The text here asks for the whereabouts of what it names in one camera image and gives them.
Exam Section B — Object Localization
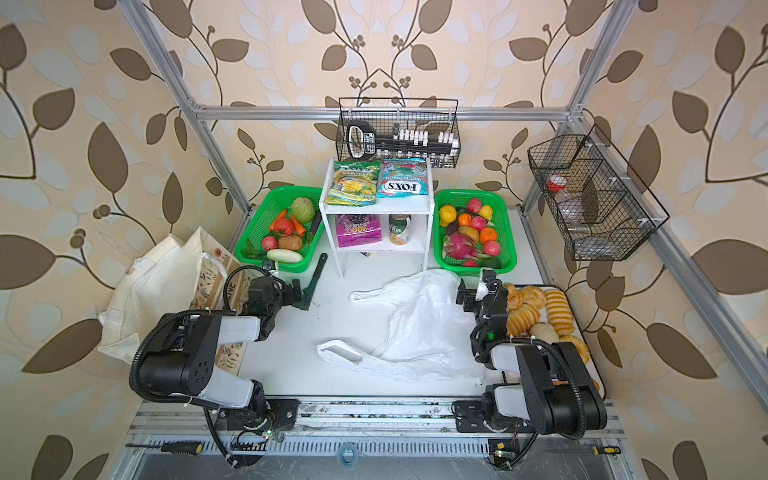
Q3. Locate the black wire basket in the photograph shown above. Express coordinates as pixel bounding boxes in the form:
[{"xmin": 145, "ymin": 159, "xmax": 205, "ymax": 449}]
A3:
[
  {"xmin": 527, "ymin": 126, "xmax": 669, "ymax": 261},
  {"xmin": 336, "ymin": 96, "xmax": 461, "ymax": 169}
]

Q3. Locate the right green plastic basket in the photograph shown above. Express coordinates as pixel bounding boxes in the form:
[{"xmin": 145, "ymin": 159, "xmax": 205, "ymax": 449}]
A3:
[{"xmin": 432, "ymin": 189, "xmax": 517, "ymax": 276}]

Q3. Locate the croissant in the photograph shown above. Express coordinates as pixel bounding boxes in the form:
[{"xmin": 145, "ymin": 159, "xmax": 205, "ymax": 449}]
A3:
[{"xmin": 520, "ymin": 285, "xmax": 547, "ymax": 310}]

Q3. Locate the yellow black screwdriver left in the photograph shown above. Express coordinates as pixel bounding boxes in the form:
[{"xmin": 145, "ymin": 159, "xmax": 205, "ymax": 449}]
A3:
[{"xmin": 124, "ymin": 440, "xmax": 204, "ymax": 456}]

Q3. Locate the orange fruit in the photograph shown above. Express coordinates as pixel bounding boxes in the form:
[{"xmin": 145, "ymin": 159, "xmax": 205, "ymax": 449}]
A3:
[{"xmin": 479, "ymin": 226, "xmax": 498, "ymax": 244}]

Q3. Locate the back black wire basket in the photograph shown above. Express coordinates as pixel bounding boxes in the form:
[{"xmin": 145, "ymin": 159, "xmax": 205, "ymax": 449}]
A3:
[{"xmin": 336, "ymin": 96, "xmax": 461, "ymax": 169}]

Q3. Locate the red apple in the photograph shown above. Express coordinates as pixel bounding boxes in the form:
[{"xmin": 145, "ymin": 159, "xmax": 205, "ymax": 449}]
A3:
[{"xmin": 483, "ymin": 240, "xmax": 502, "ymax": 257}]

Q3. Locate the cream floral tote bag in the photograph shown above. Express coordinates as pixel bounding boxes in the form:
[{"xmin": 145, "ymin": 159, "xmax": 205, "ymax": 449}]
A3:
[{"xmin": 98, "ymin": 228, "xmax": 256, "ymax": 364}]

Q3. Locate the plastic bottle red cap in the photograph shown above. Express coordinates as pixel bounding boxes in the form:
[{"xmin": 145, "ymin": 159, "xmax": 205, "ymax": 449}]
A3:
[{"xmin": 547, "ymin": 175, "xmax": 584, "ymax": 224}]

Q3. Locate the white plastic grocery bag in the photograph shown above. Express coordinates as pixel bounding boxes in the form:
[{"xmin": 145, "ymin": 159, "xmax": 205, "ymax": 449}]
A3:
[{"xmin": 316, "ymin": 269, "xmax": 485, "ymax": 385}]

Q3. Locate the Fox's candy bag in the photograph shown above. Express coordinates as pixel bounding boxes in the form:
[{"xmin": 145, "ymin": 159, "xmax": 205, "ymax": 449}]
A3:
[{"xmin": 377, "ymin": 158, "xmax": 428, "ymax": 198}]

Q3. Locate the orange carrot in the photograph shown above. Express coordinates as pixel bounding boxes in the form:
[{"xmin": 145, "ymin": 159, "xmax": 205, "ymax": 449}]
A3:
[{"xmin": 269, "ymin": 209, "xmax": 288, "ymax": 232}]

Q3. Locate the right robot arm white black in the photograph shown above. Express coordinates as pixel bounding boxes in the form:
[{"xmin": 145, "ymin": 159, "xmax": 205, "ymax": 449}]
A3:
[{"xmin": 452, "ymin": 270, "xmax": 608, "ymax": 439}]

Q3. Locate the yellow lemon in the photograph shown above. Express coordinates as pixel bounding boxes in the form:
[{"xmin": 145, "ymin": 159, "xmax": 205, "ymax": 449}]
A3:
[{"xmin": 438, "ymin": 204, "xmax": 458, "ymax": 228}]

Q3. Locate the pink dragon fruit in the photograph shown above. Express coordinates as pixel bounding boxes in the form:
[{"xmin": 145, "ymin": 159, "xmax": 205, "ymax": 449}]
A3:
[{"xmin": 441, "ymin": 233, "xmax": 481, "ymax": 261}]

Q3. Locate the yellow black screwdriver right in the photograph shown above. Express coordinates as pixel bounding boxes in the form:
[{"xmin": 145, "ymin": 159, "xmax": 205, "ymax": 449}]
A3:
[{"xmin": 592, "ymin": 446, "xmax": 622, "ymax": 456}]

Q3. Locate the purple candy bag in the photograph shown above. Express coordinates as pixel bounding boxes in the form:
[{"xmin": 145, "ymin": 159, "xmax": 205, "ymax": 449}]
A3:
[{"xmin": 336, "ymin": 214, "xmax": 382, "ymax": 248}]

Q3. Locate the left green plastic basket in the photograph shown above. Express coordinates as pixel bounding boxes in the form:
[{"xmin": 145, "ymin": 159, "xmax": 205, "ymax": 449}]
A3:
[{"xmin": 235, "ymin": 186, "xmax": 324, "ymax": 273}]

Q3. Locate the green tin can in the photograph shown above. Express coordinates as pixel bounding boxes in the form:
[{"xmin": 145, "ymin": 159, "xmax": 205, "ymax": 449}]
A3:
[{"xmin": 388, "ymin": 214, "xmax": 412, "ymax": 246}]

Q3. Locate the yellow black screwdriver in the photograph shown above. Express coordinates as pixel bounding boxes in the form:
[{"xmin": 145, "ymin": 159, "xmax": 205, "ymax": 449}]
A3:
[
  {"xmin": 124, "ymin": 440, "xmax": 204, "ymax": 456},
  {"xmin": 592, "ymin": 446, "xmax": 622, "ymax": 456}
]

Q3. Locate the right black wire basket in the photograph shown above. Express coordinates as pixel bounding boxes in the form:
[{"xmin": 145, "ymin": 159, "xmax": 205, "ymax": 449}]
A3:
[{"xmin": 527, "ymin": 126, "xmax": 669, "ymax": 261}]

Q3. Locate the red tomato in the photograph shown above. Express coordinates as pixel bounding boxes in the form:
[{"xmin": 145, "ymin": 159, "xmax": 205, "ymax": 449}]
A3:
[{"xmin": 274, "ymin": 217, "xmax": 296, "ymax": 236}]

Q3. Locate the green cabbage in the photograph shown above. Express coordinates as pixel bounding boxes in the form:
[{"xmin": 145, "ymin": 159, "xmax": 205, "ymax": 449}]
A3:
[{"xmin": 291, "ymin": 197, "xmax": 316, "ymax": 224}]

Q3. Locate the sliced bread loaf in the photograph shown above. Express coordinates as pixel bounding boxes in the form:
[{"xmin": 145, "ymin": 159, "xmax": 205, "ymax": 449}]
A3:
[{"xmin": 545, "ymin": 289, "xmax": 576, "ymax": 337}]

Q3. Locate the black bread tray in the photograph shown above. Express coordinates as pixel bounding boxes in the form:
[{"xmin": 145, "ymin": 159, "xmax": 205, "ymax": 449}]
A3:
[{"xmin": 504, "ymin": 284, "xmax": 606, "ymax": 398}]

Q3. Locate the brown potato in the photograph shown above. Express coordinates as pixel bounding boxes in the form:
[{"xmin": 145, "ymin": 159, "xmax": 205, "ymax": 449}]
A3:
[{"xmin": 278, "ymin": 235, "xmax": 304, "ymax": 252}]

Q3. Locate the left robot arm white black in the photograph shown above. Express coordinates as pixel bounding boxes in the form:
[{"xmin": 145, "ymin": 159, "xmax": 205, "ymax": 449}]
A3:
[{"xmin": 129, "ymin": 254, "xmax": 328, "ymax": 469}]

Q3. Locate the white radish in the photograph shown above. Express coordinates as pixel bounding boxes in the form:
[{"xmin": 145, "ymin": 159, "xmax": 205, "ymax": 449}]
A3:
[{"xmin": 267, "ymin": 248, "xmax": 304, "ymax": 264}]

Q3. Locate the yellow green snack bag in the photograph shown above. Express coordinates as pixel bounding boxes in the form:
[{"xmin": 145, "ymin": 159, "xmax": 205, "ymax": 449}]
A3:
[{"xmin": 325, "ymin": 161, "xmax": 381, "ymax": 207}]

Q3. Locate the green plastic basket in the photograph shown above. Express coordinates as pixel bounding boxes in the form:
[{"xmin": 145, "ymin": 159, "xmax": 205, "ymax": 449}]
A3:
[
  {"xmin": 235, "ymin": 186, "xmax": 324, "ymax": 273},
  {"xmin": 432, "ymin": 189, "xmax": 517, "ymax": 276}
]

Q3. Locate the white two-tier shelf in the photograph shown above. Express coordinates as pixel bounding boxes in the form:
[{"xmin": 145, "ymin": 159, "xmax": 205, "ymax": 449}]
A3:
[{"xmin": 319, "ymin": 157, "xmax": 435, "ymax": 278}]

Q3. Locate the dark purple eggplant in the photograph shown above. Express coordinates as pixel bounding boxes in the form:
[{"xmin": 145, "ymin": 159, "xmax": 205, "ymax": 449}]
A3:
[{"xmin": 310, "ymin": 211, "xmax": 322, "ymax": 236}]

